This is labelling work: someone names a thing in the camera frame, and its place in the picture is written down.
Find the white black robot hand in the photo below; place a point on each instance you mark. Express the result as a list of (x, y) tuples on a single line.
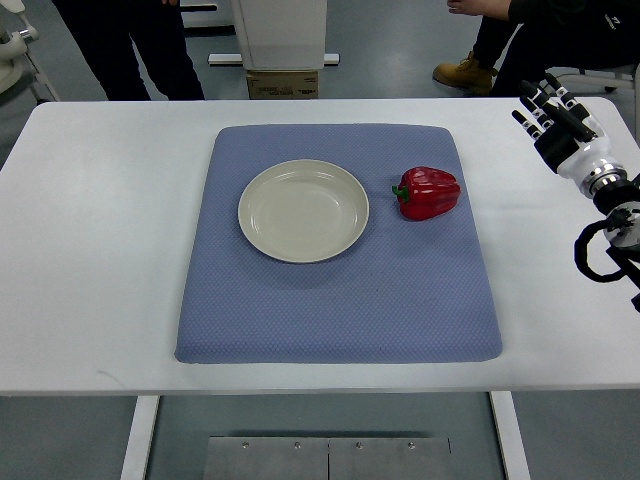
[(568, 138)]

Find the red bell pepper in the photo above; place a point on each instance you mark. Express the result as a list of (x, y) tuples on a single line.
[(425, 192)]

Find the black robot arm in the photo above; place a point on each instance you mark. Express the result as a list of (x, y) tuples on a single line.
[(619, 202)]

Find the cream round plate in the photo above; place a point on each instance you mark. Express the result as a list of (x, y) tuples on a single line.
[(303, 211)]

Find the grey metal floor plate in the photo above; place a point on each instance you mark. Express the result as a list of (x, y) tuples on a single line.
[(328, 458)]

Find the seated person in black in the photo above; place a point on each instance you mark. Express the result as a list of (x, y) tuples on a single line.
[(524, 39)]

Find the tan work boot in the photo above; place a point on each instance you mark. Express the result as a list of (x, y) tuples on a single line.
[(467, 75)]

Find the blue textured mat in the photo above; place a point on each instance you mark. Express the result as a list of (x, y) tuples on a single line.
[(405, 292)]

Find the right white table leg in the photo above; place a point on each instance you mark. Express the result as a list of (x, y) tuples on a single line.
[(510, 441)]

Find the white table leg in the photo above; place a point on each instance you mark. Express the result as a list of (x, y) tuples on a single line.
[(510, 441), (140, 438)]

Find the cardboard box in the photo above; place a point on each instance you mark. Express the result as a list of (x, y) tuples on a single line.
[(285, 85)]

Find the standing person dark trousers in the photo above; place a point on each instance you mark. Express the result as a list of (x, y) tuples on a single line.
[(115, 37)]

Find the left white table leg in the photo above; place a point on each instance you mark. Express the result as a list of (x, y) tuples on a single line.
[(140, 438)]

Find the white robot at left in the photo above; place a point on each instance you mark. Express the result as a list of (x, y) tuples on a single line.
[(20, 71)]

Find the white chair frame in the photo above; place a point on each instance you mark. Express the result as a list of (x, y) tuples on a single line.
[(625, 77)]

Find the white pedestal base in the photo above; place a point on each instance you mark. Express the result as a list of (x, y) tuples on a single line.
[(279, 35)]

